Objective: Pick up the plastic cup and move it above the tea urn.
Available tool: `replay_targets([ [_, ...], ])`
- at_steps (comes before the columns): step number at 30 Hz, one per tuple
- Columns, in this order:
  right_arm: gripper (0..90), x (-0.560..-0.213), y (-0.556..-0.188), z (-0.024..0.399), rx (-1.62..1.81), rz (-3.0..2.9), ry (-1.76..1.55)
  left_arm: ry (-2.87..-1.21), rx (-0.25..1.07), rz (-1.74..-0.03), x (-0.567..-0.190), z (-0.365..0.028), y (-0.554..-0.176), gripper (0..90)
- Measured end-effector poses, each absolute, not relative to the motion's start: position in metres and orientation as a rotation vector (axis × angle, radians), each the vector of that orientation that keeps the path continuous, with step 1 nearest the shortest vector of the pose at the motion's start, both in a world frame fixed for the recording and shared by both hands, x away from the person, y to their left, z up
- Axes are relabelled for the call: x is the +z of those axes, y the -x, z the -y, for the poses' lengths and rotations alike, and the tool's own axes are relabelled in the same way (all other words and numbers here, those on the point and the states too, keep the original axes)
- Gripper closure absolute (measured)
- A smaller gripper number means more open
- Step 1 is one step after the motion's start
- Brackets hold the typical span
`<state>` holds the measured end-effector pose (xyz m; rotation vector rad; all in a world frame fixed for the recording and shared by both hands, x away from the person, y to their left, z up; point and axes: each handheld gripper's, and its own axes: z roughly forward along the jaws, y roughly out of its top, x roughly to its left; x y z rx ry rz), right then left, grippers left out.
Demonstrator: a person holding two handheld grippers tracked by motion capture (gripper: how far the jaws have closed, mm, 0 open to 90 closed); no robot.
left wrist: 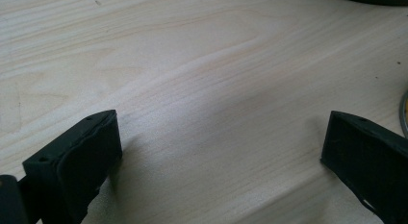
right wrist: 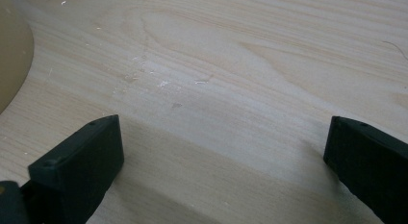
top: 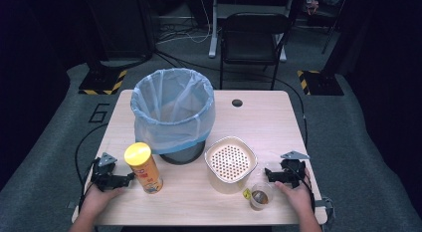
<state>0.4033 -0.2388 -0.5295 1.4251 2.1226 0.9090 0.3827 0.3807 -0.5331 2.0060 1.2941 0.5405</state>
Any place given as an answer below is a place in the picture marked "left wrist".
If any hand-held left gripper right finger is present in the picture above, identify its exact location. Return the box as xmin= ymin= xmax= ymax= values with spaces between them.
xmin=320 ymin=111 xmax=408 ymax=224

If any yellow-lidded orange snack can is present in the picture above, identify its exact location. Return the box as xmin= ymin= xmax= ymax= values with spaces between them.
xmin=399 ymin=88 xmax=408 ymax=138

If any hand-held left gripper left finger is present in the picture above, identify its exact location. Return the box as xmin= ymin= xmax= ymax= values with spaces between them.
xmin=22 ymin=109 xmax=123 ymax=224

